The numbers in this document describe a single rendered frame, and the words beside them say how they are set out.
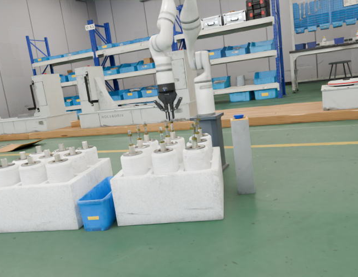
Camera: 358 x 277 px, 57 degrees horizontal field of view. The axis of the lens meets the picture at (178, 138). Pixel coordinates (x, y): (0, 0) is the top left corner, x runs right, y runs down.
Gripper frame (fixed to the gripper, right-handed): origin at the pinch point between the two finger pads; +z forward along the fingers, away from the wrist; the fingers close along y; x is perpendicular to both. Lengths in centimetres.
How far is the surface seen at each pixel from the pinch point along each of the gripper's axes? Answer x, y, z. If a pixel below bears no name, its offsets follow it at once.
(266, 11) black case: 445, 65, -106
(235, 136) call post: -5.5, 27.4, 10.4
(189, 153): -27.1, 12.4, 10.8
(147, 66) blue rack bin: 486, -162, -48
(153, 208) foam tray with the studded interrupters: -31.7, -2.2, 29.1
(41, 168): -29, -47, 12
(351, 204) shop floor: -20, 66, 35
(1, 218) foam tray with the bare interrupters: -36, -63, 29
